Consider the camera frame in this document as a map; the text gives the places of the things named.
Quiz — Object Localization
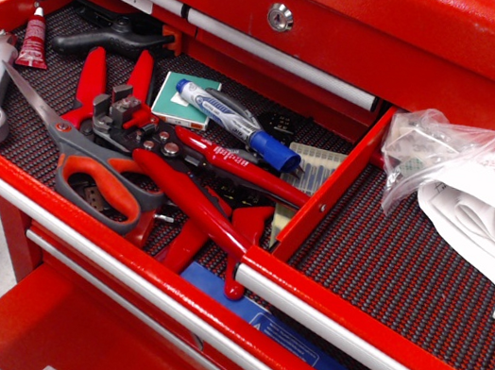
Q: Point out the blue capped marker pen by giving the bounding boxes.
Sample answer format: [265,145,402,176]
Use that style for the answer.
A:
[176,79,301,174]

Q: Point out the open left red drawer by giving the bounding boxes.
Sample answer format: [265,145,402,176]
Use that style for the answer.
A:
[0,0,377,370]

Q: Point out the open red drawer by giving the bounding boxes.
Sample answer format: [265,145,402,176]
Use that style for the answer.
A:
[0,0,377,370]
[235,115,495,370]

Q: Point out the open right red drawer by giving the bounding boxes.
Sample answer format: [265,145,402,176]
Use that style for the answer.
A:
[235,115,495,370]

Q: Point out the red threadlocker tube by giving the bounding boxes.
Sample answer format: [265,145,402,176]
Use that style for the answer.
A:
[15,7,48,70]

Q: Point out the black spring clamp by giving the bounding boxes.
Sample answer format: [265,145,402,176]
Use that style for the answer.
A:
[51,0,179,59]

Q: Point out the green white small box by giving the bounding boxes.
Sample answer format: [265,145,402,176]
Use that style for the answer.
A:
[151,71,222,131]

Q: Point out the silver cabinet key lock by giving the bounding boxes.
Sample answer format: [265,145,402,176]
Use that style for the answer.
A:
[266,2,295,33]

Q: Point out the red grey scissors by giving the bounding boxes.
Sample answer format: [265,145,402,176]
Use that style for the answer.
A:
[2,61,166,236]

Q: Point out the black labelled bit holder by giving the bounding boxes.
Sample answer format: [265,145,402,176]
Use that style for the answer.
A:
[258,111,306,144]

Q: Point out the red metal tool chest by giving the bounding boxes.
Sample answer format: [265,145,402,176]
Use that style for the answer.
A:
[0,0,495,370]

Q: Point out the clear drill bit case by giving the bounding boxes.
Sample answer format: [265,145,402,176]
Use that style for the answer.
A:
[281,143,348,196]

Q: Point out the clear plastic zip bag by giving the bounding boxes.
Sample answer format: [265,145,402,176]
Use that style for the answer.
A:
[381,109,495,214]

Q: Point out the red handled crimping pliers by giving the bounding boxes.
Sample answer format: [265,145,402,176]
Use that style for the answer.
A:
[62,46,155,134]

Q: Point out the red automatic wire stripper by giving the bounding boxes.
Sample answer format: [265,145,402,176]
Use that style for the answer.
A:
[92,84,309,301]

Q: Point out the red handled pliers underneath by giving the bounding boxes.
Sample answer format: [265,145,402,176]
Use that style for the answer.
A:
[154,196,275,274]

